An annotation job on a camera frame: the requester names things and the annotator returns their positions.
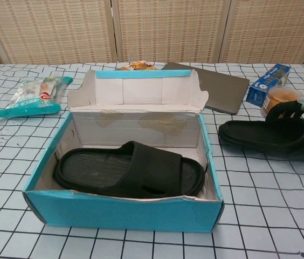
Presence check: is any grey closed laptop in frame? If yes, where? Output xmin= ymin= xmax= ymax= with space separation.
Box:
xmin=160 ymin=62 xmax=251 ymax=117

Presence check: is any blue cardboard shoe box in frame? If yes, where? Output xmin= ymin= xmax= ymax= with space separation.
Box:
xmin=22 ymin=68 xmax=225 ymax=234

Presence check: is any black rubber slipper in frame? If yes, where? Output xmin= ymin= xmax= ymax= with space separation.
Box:
xmin=52 ymin=140 xmax=205 ymax=199
xmin=218 ymin=118 xmax=304 ymax=166

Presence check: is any blue rectangular carton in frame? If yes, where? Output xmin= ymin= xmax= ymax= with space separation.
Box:
xmin=245 ymin=63 xmax=292 ymax=107

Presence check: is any teal snack bag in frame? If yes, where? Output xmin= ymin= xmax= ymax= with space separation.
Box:
xmin=0 ymin=75 xmax=74 ymax=119

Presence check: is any orange lidded jar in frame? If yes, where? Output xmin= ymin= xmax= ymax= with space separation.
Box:
xmin=259 ymin=87 xmax=303 ymax=118

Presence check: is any woven folding screen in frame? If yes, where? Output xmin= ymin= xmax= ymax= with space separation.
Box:
xmin=0 ymin=0 xmax=304 ymax=65

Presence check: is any orange snack package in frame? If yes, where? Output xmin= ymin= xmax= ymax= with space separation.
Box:
xmin=114 ymin=60 xmax=158 ymax=71

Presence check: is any white checkered tablecloth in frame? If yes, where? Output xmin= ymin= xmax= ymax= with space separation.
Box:
xmin=0 ymin=62 xmax=304 ymax=259

